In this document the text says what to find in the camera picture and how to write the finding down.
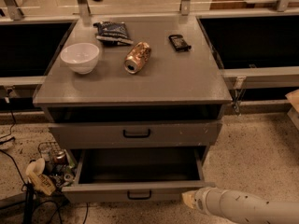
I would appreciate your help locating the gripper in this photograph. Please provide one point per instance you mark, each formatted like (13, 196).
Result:
(206, 199)

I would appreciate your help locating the grey drawer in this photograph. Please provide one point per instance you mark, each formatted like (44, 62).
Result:
(137, 174)
(136, 134)

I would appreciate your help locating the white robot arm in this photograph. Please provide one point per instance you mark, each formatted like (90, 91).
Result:
(241, 207)

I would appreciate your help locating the grey top drawer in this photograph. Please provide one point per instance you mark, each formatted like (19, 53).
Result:
(136, 134)

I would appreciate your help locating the grey drawer cabinet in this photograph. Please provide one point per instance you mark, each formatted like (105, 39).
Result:
(172, 86)

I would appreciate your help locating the wooden box at right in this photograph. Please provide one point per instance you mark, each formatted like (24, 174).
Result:
(293, 113)

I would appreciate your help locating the gold soda can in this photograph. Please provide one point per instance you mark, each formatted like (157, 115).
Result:
(137, 57)

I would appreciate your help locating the yellow bottle on floor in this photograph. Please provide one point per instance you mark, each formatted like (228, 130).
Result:
(41, 182)

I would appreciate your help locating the black snack packet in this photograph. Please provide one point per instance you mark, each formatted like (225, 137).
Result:
(179, 44)

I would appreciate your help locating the white bowl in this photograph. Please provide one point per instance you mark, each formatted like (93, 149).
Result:
(81, 58)

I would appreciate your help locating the wire basket with clutter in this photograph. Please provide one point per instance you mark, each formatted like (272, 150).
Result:
(58, 164)

